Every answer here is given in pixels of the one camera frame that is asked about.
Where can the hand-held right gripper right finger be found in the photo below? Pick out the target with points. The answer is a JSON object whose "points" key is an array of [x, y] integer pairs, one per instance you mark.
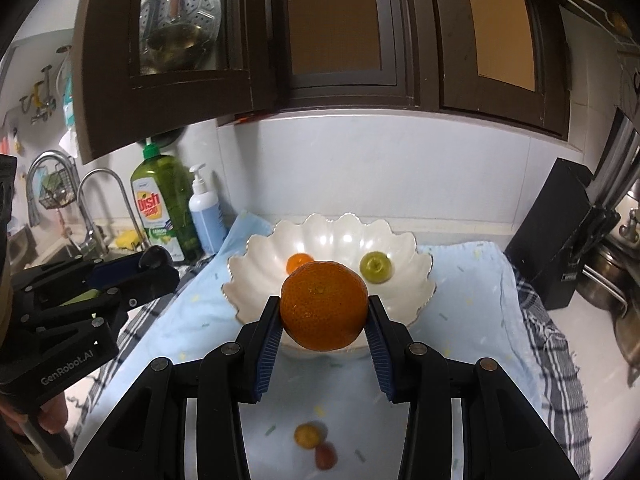
{"points": [[380, 360]]}

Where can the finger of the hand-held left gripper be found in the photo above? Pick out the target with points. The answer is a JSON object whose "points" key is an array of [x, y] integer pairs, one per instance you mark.
{"points": [[95, 307], [120, 270]]}

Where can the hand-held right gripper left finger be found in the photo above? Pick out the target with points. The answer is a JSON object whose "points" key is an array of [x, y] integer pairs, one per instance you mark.
{"points": [[267, 355]]}

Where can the orange tangerine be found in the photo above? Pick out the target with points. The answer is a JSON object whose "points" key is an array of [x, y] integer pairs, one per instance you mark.
{"points": [[299, 261], [324, 305]]}

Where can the small green round fruit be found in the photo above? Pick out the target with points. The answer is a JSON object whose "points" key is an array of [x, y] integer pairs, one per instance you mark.
{"points": [[376, 267], [307, 435]]}

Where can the white scalloped ceramic bowl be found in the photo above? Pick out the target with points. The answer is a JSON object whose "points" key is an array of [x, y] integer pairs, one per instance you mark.
{"points": [[330, 242]]}

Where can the person's left hand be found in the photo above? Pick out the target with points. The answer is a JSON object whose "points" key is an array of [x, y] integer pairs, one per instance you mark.
{"points": [[50, 410]]}

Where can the yellow sponge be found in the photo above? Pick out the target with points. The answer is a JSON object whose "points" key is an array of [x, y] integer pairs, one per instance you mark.
{"points": [[131, 241]]}

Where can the slim steel faucet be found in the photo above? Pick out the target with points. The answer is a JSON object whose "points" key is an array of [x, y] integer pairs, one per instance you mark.
{"points": [[125, 195]]}

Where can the green dish soap bottle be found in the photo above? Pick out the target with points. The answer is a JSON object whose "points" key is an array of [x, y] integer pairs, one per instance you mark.
{"points": [[162, 200]]}

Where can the blue pump bottle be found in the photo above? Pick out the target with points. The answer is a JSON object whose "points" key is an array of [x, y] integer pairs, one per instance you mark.
{"points": [[205, 220]]}

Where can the light blue speckled cloth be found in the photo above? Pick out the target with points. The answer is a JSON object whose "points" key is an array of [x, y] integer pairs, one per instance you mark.
{"points": [[475, 320]]}

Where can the red jujube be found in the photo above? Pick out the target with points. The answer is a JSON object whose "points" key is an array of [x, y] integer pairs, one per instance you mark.
{"points": [[325, 456]]}

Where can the large steel faucet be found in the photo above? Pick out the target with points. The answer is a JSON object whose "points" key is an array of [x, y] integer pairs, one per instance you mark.
{"points": [[32, 185]]}

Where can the teal paper towel pack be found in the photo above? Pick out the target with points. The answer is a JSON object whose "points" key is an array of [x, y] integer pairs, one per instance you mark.
{"points": [[70, 110]]}

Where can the grey checked cloth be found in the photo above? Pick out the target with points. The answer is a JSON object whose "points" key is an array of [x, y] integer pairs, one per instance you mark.
{"points": [[555, 360]]}

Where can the black knife block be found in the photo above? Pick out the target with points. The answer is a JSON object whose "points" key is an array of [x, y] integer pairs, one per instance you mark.
{"points": [[555, 240]]}

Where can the steel cooking pot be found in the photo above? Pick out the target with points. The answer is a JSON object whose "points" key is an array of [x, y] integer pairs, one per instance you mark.
{"points": [[610, 280]]}

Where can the dark brown cabinet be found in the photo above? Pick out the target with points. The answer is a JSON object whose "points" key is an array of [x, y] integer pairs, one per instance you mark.
{"points": [[250, 60]]}

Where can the steel steamer plate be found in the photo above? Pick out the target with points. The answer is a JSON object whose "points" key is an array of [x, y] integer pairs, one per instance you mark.
{"points": [[190, 2]]}

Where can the metal wall hook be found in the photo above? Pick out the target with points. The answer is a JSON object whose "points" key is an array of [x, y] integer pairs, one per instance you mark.
{"points": [[37, 97]]}

